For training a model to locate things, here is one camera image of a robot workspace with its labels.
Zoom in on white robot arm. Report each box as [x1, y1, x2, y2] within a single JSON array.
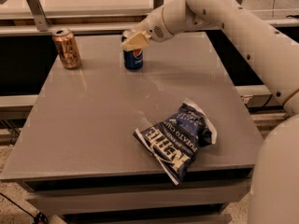
[[122, 0, 299, 224]]

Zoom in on blue pepsi can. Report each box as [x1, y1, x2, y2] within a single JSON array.
[[121, 30, 143, 71]]

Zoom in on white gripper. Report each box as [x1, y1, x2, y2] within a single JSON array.
[[121, 7, 174, 51]]

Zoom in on black floor cable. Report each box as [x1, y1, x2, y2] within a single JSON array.
[[0, 191, 50, 224]]

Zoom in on blue kettle chip bag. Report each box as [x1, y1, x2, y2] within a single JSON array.
[[134, 99, 218, 185]]

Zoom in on gold soda can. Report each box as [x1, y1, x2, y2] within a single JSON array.
[[52, 28, 81, 69]]

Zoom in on left metal bracket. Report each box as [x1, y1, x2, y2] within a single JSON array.
[[26, 0, 49, 32]]

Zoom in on grey upper drawer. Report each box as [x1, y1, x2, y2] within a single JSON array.
[[27, 178, 251, 215]]

